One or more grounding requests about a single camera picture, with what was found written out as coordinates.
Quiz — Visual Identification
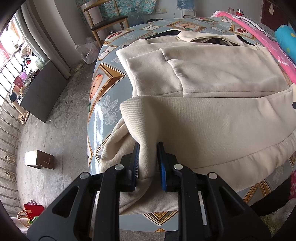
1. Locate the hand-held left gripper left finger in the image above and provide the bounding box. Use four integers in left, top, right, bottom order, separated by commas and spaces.
26, 142, 141, 241

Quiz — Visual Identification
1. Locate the wooden chair dark seat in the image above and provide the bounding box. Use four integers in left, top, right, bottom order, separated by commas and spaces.
83, 0, 130, 48

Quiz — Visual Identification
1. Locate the pink floral blanket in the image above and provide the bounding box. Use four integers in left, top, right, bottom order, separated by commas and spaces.
211, 10, 296, 202

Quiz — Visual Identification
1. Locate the blue dotted bolster pillow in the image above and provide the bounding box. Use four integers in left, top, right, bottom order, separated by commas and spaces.
275, 24, 296, 56

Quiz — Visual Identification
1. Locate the cream zip jacket black trim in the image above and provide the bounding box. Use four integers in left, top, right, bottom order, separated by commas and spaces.
97, 30, 296, 216

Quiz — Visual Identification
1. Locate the fruit print tablecloth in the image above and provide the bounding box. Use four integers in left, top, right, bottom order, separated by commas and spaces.
87, 17, 296, 232

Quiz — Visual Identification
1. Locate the white water dispenser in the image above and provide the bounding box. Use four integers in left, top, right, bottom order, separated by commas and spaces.
177, 8, 196, 19

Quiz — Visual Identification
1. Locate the grey curtain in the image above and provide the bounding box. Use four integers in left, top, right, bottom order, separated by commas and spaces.
20, 0, 72, 79

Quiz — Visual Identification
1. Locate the metal window grille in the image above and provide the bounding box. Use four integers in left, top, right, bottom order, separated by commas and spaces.
0, 50, 26, 202

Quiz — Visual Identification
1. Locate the grey lace-edged cloth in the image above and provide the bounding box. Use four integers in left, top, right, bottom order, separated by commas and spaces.
238, 15, 278, 39

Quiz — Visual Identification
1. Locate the translucent bluish plastic bag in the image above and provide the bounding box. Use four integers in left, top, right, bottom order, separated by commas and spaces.
128, 11, 148, 24

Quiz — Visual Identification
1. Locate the red gift bag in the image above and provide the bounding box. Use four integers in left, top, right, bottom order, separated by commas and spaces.
17, 203, 45, 229

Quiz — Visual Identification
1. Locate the dark side cabinet with clutter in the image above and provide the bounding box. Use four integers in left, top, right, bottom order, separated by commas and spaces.
20, 60, 67, 123

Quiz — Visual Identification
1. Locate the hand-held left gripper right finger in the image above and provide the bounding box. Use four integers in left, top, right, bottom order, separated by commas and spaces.
157, 141, 271, 241

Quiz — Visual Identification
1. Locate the fluffy green and white mat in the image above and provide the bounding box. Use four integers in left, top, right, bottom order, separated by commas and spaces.
259, 205, 290, 234

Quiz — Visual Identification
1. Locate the blue water jug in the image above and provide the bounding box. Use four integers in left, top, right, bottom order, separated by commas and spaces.
177, 0, 195, 8

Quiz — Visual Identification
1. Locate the small brown white box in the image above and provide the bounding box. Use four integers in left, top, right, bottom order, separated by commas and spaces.
25, 149, 55, 169

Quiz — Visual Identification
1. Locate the clear plastic bag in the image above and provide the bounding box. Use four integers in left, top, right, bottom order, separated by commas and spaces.
76, 37, 102, 65

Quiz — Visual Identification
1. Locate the teal floral wall cloth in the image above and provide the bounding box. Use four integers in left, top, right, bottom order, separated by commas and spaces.
80, 0, 160, 15

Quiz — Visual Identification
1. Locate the dark brown door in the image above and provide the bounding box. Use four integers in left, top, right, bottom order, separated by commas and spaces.
261, 0, 289, 26

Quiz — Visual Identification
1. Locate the pile of sill clutter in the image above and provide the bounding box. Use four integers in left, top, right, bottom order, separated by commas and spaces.
8, 44, 45, 102

